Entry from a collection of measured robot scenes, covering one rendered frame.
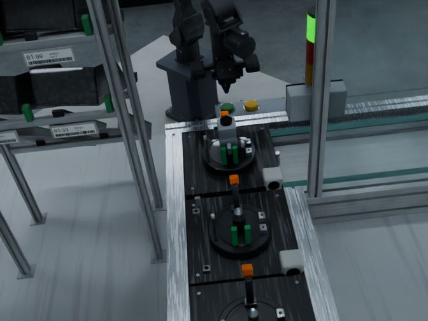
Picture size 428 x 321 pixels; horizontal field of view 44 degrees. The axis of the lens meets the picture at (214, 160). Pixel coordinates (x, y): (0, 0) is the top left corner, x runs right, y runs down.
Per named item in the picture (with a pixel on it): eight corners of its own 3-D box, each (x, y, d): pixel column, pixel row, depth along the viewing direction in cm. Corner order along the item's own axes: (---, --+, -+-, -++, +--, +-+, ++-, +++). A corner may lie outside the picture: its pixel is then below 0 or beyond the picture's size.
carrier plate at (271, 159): (182, 138, 147) (181, 132, 146) (268, 128, 147) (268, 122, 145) (185, 200, 129) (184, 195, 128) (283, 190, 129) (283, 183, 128)
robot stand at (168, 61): (195, 93, 178) (188, 41, 165) (228, 108, 170) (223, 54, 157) (164, 115, 170) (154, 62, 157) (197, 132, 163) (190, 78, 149)
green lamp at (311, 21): (304, 32, 103) (304, 9, 100) (329, 29, 103) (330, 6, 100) (309, 44, 100) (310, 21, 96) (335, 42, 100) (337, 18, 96)
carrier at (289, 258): (185, 206, 128) (179, 168, 120) (284, 194, 128) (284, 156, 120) (190, 290, 110) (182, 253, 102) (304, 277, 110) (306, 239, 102)
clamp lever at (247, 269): (244, 297, 103) (241, 263, 100) (255, 296, 103) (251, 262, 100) (246, 309, 99) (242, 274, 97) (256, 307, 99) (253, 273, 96)
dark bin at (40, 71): (85, 82, 129) (82, 51, 127) (137, 81, 127) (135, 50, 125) (34, 106, 102) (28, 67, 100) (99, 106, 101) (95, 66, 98)
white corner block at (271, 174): (262, 179, 133) (261, 167, 130) (279, 177, 133) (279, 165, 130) (264, 192, 129) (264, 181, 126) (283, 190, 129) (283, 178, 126)
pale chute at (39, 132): (49, 146, 144) (49, 129, 144) (96, 146, 142) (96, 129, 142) (-7, 137, 116) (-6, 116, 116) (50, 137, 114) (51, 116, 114)
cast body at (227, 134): (218, 134, 135) (216, 112, 131) (235, 132, 135) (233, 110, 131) (221, 155, 129) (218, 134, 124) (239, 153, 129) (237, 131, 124)
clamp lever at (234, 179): (232, 205, 121) (228, 174, 118) (241, 204, 121) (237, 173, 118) (233, 212, 117) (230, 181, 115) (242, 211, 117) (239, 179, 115)
